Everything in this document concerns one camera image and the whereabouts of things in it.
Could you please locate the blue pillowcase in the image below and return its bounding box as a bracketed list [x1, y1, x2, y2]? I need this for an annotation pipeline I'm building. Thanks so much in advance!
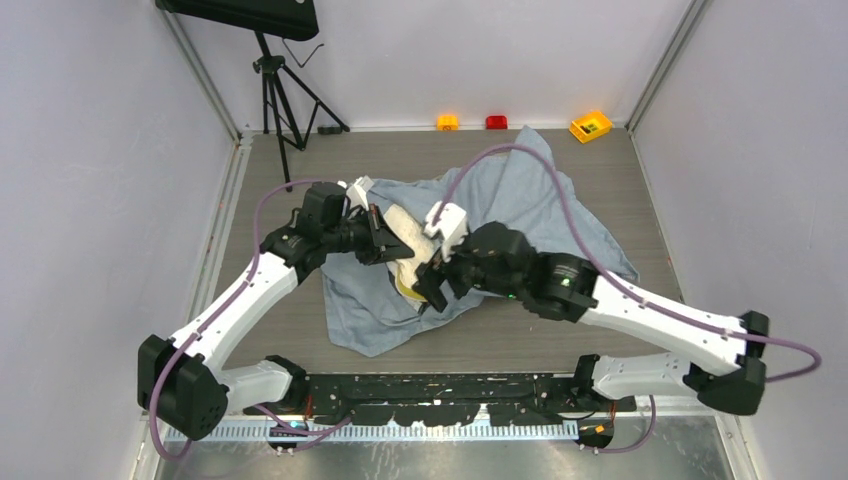
[321, 150, 639, 357]

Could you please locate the small black block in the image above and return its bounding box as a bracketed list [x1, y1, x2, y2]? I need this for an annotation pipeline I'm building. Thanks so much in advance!
[317, 125, 345, 136]

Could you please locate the black tripod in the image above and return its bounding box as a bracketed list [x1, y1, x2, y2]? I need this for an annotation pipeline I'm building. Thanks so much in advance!
[252, 31, 351, 183]

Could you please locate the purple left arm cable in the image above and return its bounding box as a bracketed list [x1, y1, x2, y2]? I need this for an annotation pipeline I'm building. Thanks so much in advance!
[146, 178, 356, 463]

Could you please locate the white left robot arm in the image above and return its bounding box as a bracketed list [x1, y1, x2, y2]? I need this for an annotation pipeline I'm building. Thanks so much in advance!
[138, 176, 413, 441]

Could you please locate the red toy block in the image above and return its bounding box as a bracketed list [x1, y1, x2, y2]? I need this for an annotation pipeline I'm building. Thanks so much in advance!
[485, 115, 509, 130]

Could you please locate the orange toy block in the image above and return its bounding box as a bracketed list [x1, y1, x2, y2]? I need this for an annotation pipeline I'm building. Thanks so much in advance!
[436, 114, 460, 131]

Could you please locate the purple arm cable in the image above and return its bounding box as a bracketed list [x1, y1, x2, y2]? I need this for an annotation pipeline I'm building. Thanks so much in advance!
[146, 178, 356, 463]
[433, 143, 823, 455]

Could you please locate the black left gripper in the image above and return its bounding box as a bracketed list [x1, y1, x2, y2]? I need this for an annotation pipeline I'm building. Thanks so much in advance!
[323, 203, 413, 265]

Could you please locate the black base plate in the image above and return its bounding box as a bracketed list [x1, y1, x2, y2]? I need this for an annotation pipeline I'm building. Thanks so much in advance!
[265, 373, 635, 427]

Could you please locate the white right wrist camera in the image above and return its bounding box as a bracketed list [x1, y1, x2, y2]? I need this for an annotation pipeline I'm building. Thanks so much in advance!
[423, 201, 469, 262]

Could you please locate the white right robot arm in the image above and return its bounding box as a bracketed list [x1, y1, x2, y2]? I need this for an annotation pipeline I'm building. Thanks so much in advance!
[413, 221, 769, 416]

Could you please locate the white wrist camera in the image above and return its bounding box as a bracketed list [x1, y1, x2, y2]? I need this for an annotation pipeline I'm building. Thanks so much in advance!
[337, 176, 374, 209]
[423, 201, 469, 262]

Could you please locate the yellow plastic bin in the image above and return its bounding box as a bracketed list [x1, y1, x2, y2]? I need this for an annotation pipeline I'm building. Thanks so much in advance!
[569, 110, 614, 144]

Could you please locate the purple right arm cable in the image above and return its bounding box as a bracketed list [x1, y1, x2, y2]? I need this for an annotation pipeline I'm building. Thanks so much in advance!
[433, 143, 823, 455]

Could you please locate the cream pillow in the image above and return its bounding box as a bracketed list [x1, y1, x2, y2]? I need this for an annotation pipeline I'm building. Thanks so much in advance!
[384, 204, 437, 310]

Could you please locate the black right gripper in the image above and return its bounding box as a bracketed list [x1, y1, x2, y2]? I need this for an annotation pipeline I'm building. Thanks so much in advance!
[413, 224, 522, 310]

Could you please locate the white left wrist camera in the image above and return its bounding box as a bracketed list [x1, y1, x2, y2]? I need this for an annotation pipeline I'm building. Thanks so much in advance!
[337, 176, 374, 209]

